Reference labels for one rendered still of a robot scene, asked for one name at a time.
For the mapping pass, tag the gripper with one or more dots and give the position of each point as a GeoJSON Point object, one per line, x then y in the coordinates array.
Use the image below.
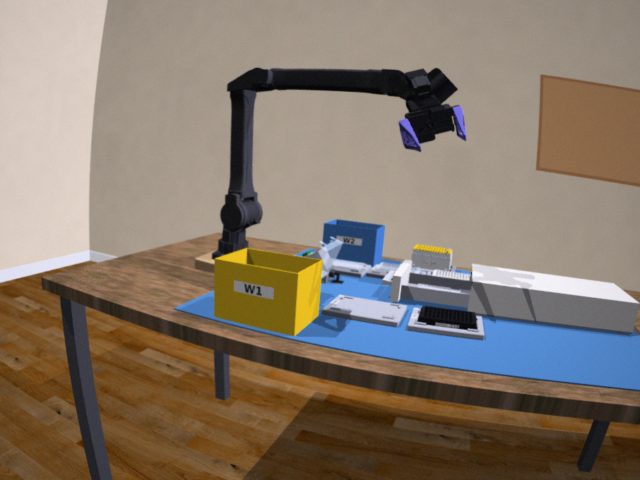
{"type": "Point", "coordinates": [417, 127]}

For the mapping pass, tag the yellow open-top bin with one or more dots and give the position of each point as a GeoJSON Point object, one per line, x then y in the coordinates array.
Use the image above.
{"type": "Point", "coordinates": [276, 292]}

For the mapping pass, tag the blue bench mat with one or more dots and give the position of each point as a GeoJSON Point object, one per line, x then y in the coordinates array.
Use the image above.
{"type": "Point", "coordinates": [512, 348]}

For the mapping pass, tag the blue open-top bin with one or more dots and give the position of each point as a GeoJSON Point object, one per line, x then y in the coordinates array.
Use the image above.
{"type": "Point", "coordinates": [362, 242]}

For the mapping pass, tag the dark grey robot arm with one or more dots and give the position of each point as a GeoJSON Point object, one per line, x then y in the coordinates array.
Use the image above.
{"type": "Point", "coordinates": [422, 91]}

